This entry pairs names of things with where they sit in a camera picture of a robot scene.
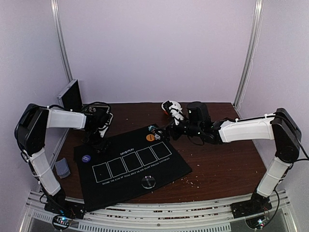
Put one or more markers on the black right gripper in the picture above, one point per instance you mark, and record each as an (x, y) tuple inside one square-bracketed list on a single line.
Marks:
[(169, 129)]

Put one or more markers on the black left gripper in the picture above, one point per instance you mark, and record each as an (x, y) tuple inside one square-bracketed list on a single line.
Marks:
[(101, 147)]

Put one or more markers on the purple small blind button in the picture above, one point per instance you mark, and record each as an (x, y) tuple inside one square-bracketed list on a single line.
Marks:
[(86, 158)]

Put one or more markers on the poker chip pile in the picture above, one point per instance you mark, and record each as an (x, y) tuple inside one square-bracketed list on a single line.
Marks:
[(156, 133)]

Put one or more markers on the orange big blind button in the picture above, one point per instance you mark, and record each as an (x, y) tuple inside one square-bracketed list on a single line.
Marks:
[(150, 137)]

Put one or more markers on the grey playing card deck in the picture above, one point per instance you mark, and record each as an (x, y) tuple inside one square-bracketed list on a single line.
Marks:
[(62, 168)]

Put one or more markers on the black dealer button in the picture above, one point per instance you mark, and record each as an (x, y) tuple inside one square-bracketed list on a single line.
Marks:
[(148, 182)]

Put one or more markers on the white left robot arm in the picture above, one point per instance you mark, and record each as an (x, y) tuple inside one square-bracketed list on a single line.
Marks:
[(30, 134)]

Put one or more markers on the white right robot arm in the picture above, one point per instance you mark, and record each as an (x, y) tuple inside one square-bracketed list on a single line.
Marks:
[(277, 127)]

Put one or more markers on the aluminium poker chip case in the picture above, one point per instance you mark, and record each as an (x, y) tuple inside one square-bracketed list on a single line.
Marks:
[(70, 98)]

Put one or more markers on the white and red bowl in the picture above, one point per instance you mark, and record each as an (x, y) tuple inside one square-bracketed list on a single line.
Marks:
[(167, 106)]

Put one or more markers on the black poker play mat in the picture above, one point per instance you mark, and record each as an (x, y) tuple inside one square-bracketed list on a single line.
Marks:
[(115, 175)]

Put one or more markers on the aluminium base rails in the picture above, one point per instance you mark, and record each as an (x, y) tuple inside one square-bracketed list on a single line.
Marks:
[(200, 216)]

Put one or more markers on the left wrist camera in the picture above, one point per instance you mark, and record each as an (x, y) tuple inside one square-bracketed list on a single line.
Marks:
[(95, 108)]

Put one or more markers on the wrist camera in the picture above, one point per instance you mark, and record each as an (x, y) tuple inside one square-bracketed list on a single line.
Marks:
[(198, 111), (95, 108)]

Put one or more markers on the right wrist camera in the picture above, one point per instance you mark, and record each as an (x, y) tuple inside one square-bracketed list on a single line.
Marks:
[(198, 111)]

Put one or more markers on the left aluminium frame post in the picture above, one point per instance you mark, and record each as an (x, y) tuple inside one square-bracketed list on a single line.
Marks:
[(60, 37)]

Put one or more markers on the aluminium frame post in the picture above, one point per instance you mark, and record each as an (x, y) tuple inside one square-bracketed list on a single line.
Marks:
[(60, 37), (253, 41)]

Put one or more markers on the right aluminium frame post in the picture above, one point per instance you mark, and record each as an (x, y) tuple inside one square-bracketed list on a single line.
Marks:
[(253, 41)]

